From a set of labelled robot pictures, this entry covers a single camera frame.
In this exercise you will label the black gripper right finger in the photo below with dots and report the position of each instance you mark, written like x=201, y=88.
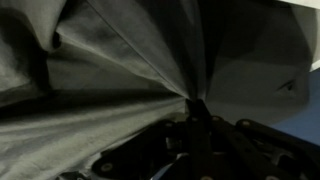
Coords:
x=246, y=153

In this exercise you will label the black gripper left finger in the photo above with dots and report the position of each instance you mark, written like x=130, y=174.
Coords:
x=150, y=153

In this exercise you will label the grey bed cover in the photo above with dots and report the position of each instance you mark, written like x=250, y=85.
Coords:
x=116, y=66

